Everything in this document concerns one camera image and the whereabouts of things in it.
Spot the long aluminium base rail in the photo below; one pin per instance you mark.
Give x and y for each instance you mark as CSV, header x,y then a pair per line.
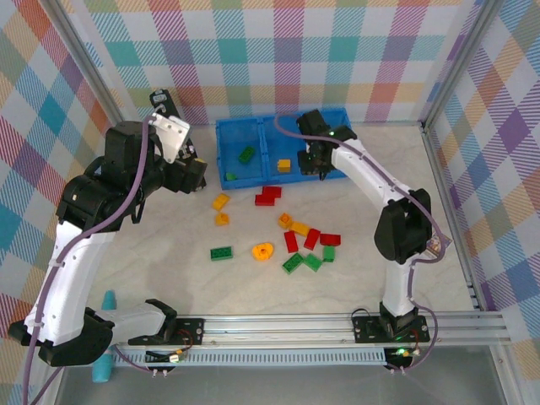
x,y
274,329

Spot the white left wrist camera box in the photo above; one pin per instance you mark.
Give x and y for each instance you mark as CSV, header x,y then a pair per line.
x,y
171,135

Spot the aluminium side rail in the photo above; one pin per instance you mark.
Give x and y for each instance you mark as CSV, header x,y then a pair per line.
x,y
446,190

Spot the teal cylindrical tool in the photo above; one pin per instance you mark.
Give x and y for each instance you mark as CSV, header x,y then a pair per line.
x,y
109,300

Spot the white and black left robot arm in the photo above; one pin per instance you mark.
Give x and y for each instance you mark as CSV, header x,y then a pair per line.
x,y
71,270

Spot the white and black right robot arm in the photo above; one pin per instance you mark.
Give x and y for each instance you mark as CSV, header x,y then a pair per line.
x,y
367,173

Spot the black case with metal clasps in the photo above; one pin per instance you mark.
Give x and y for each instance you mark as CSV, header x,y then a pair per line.
x,y
169,110

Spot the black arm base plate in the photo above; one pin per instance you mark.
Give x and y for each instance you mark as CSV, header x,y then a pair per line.
x,y
363,329
190,329

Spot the small green lego brick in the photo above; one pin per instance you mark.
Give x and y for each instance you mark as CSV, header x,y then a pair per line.
x,y
230,176

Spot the round yellow lego piece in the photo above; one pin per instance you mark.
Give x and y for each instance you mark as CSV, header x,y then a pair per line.
x,y
262,251

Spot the aluminium frame post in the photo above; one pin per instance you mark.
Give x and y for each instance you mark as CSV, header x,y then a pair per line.
x,y
460,63
94,67

